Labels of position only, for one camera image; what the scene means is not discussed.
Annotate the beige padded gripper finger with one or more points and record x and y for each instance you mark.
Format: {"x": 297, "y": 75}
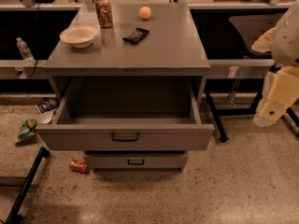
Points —
{"x": 264, "y": 42}

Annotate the grey top drawer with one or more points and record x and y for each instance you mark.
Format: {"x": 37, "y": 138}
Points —
{"x": 128, "y": 114}

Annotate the grey drawer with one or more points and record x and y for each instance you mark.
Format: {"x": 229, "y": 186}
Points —
{"x": 133, "y": 161}
{"x": 128, "y": 114}

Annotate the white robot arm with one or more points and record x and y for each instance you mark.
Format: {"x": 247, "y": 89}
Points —
{"x": 280, "y": 88}

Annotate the dark tray table top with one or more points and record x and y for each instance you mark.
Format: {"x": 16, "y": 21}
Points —
{"x": 251, "y": 27}

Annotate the grey metal drawer cabinet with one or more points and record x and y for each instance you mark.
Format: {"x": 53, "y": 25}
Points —
{"x": 171, "y": 49}

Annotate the grey bottom drawer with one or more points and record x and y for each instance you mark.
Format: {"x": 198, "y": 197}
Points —
{"x": 133, "y": 161}

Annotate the black folding table stand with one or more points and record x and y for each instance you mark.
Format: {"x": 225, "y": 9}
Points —
{"x": 217, "y": 113}

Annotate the orange fruit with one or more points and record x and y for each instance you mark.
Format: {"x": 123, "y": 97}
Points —
{"x": 144, "y": 13}

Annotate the black snack bar wrapper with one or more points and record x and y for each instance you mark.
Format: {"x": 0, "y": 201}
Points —
{"x": 136, "y": 36}

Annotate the brown soda can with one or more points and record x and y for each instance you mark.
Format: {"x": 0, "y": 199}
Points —
{"x": 104, "y": 13}

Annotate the white bowl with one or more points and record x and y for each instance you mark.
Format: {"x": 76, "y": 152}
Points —
{"x": 80, "y": 36}

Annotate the dark snack packet on floor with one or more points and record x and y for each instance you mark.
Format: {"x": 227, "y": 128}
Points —
{"x": 47, "y": 104}

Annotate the crushed orange can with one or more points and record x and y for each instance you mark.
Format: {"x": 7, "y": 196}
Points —
{"x": 78, "y": 166}

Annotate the white object on floor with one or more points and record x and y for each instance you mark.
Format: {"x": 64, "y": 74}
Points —
{"x": 46, "y": 117}

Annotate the clear plastic water bottle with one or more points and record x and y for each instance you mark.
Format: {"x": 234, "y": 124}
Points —
{"x": 25, "y": 51}

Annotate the green chip bag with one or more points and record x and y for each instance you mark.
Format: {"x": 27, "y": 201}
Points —
{"x": 27, "y": 131}

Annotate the black stand leg left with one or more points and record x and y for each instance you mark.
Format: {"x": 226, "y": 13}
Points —
{"x": 24, "y": 183}

